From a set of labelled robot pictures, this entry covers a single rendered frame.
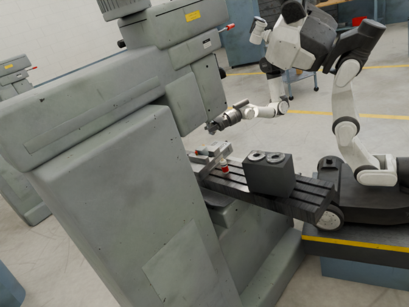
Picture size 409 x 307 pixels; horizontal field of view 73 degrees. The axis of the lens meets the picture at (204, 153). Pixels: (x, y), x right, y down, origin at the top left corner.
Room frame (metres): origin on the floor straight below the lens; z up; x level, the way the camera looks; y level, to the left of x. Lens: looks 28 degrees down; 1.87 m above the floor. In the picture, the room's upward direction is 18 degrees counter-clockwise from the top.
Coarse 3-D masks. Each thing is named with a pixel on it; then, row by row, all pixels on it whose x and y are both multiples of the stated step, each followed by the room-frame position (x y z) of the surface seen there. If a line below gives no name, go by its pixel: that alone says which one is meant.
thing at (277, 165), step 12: (252, 156) 1.19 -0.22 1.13; (264, 156) 1.16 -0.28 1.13; (276, 156) 1.13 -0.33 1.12; (288, 156) 1.11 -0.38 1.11; (252, 168) 1.15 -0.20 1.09; (264, 168) 1.10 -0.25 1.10; (276, 168) 1.06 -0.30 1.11; (288, 168) 1.08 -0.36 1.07; (252, 180) 1.16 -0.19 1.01; (264, 180) 1.11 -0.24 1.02; (276, 180) 1.06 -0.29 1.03; (288, 180) 1.06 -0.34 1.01; (264, 192) 1.12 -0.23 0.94; (276, 192) 1.07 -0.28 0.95; (288, 192) 1.05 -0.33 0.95
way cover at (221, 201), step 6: (204, 192) 1.39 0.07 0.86; (210, 192) 1.38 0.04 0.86; (204, 198) 1.32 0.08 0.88; (210, 198) 1.31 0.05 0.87; (216, 198) 1.30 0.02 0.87; (222, 198) 1.29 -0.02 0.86; (228, 198) 1.27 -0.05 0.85; (210, 204) 1.16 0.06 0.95; (216, 204) 1.21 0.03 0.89; (222, 204) 1.22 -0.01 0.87
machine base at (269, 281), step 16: (288, 240) 1.41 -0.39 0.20; (272, 256) 1.33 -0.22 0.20; (288, 256) 1.28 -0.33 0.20; (256, 272) 1.25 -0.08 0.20; (272, 272) 1.21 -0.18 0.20; (288, 272) 1.24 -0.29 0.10; (256, 288) 1.14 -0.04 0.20; (272, 288) 1.12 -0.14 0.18; (256, 304) 1.04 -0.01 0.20; (272, 304) 1.09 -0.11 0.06
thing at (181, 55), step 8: (208, 32) 1.39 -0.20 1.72; (216, 32) 1.42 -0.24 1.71; (184, 40) 1.31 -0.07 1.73; (192, 40) 1.32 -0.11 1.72; (200, 40) 1.35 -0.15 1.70; (208, 40) 1.38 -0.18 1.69; (216, 40) 1.41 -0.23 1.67; (176, 48) 1.25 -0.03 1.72; (184, 48) 1.28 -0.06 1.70; (192, 48) 1.31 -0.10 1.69; (200, 48) 1.34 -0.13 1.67; (208, 48) 1.37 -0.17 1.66; (216, 48) 1.41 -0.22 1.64; (176, 56) 1.25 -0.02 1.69; (184, 56) 1.27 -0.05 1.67; (192, 56) 1.30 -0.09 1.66; (200, 56) 1.33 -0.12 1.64; (176, 64) 1.24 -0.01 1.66; (184, 64) 1.27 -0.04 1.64
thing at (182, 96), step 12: (192, 72) 1.29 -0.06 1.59; (168, 84) 1.20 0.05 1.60; (180, 84) 1.23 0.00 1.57; (192, 84) 1.27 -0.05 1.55; (168, 96) 1.19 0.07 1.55; (180, 96) 1.22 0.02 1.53; (192, 96) 1.26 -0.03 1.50; (180, 108) 1.20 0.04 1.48; (192, 108) 1.24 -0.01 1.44; (204, 108) 1.30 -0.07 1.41; (180, 120) 1.19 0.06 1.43; (192, 120) 1.23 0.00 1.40; (204, 120) 1.28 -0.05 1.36; (180, 132) 1.19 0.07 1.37
